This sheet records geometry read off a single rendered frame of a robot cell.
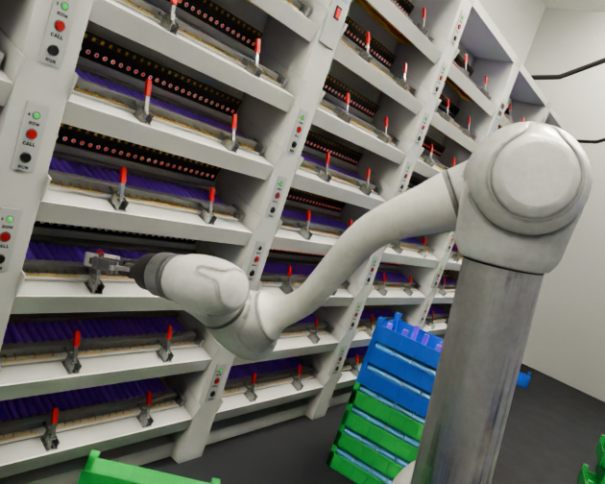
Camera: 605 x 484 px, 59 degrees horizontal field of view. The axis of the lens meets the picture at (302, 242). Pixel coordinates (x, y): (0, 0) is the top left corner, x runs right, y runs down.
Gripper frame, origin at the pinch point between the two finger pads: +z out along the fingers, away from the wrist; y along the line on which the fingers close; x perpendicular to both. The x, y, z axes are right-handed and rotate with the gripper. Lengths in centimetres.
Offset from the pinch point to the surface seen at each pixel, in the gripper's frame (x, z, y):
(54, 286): -6.2, 1.8, -8.9
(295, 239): 11, -5, 63
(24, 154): 18.8, -7.9, -23.2
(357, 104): 63, 0, 96
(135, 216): 10.7, -5.3, 3.5
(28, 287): -6.4, 1.4, -14.5
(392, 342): -19, -28, 93
